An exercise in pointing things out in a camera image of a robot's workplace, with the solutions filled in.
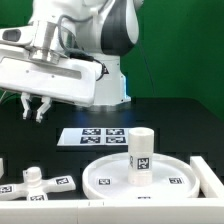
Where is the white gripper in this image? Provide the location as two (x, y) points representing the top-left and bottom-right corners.
(0, 45), (104, 124)

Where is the white round table top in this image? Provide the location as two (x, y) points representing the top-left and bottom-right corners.
(82, 153), (200, 199)

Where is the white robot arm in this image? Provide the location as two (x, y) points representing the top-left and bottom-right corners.
(0, 0), (144, 121)

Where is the white marker tag sheet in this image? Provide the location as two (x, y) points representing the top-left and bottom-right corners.
(57, 128), (129, 146)

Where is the small white block left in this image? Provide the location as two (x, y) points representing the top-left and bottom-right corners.
(0, 158), (4, 179)

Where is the black cable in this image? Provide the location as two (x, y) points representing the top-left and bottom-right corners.
(0, 89), (21, 104)

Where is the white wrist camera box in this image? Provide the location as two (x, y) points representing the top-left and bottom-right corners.
(0, 26), (34, 45)

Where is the white L-shaped frame border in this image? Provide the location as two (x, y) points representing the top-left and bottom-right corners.
(0, 156), (224, 224)

